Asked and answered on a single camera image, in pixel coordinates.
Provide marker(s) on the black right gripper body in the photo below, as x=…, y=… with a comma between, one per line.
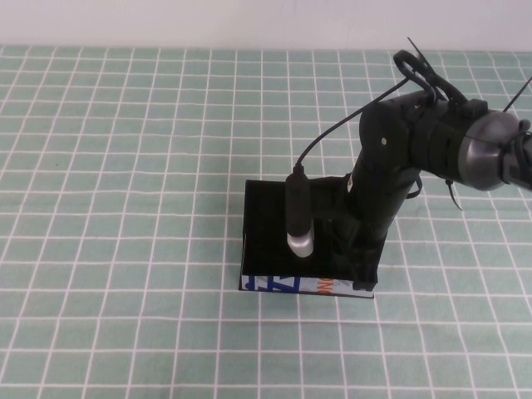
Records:
x=357, y=245

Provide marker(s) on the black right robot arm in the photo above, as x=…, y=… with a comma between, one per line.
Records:
x=382, y=166

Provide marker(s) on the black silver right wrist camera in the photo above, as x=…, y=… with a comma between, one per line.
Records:
x=299, y=208

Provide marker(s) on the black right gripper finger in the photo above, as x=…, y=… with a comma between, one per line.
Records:
x=345, y=264
x=365, y=279

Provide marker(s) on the green white checked tablecloth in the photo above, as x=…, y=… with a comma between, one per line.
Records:
x=124, y=124

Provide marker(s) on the black glasses case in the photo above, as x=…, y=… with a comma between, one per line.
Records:
x=266, y=232

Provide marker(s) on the black right camera mount bracket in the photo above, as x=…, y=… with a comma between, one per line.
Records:
x=328, y=195

